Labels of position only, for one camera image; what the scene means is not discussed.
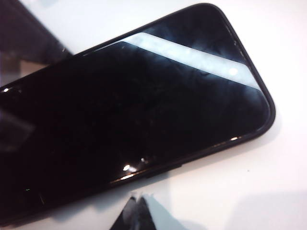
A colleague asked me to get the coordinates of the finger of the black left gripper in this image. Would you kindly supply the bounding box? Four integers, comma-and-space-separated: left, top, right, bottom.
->
0, 0, 73, 60

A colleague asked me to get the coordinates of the black smartphone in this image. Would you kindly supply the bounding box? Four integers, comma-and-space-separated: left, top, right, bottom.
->
0, 2, 276, 227

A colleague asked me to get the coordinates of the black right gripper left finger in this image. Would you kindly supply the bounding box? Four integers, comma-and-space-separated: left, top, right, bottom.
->
110, 191, 142, 230

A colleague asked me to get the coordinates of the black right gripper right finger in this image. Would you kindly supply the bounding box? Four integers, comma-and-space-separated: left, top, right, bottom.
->
141, 195, 164, 230

